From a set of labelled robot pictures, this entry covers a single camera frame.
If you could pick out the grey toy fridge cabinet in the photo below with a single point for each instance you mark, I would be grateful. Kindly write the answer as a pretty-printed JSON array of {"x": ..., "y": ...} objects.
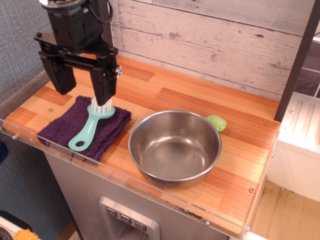
[{"x": 100, "y": 195}]

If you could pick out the green toy vegetable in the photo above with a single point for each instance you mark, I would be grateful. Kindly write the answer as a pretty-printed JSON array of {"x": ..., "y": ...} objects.
[{"x": 218, "y": 122}]

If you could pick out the dark grey post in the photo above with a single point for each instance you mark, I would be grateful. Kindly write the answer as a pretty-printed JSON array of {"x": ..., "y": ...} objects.
[
  {"x": 299, "y": 61},
  {"x": 106, "y": 14}
]

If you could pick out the dark grey left post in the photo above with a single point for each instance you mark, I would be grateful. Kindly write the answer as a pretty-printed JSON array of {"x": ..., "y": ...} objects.
[{"x": 106, "y": 14}]

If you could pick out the clear acrylic front guard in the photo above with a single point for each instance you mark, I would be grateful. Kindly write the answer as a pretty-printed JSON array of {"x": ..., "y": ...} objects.
[{"x": 221, "y": 200}]

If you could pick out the silver dispenser panel with buttons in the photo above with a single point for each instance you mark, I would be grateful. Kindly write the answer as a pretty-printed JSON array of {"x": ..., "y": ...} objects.
[{"x": 124, "y": 223}]

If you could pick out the stainless steel bowl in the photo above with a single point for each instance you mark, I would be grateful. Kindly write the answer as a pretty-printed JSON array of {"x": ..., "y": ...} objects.
[{"x": 175, "y": 148}]

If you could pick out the purple folded towel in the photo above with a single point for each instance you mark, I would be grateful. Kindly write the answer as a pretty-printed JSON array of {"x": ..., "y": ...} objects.
[{"x": 64, "y": 128}]

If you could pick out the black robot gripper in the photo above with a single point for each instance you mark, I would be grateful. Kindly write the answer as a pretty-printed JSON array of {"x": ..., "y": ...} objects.
[{"x": 77, "y": 30}]

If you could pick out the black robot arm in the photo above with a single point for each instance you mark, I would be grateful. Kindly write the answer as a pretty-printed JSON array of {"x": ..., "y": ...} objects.
[{"x": 91, "y": 59}]

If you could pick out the white toy sink unit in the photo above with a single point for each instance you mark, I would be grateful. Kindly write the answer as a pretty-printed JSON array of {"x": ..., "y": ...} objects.
[{"x": 295, "y": 161}]

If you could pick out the teal brush with white bristles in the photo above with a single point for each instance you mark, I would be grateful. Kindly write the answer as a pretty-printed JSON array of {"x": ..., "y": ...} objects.
[{"x": 85, "y": 137}]

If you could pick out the orange object bottom left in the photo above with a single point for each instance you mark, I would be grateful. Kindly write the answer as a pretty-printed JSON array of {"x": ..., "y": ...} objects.
[{"x": 25, "y": 234}]

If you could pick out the dark grey right post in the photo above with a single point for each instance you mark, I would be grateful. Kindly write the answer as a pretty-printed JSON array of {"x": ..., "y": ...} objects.
[{"x": 299, "y": 61}]

